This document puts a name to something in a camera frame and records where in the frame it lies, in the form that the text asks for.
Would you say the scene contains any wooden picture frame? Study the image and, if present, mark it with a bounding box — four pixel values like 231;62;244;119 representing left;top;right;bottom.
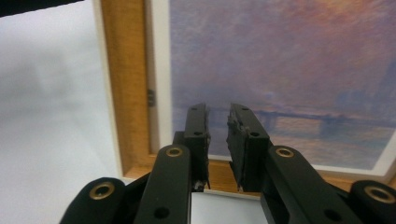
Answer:
92;0;396;198

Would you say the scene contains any sunset painting print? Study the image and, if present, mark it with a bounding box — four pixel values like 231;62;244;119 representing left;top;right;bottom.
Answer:
150;0;396;179

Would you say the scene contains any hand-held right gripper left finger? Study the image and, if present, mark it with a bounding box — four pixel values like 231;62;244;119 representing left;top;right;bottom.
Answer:
172;103;212;192

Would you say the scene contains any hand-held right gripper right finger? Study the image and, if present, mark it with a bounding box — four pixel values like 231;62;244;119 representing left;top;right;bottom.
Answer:
226;103;272;193

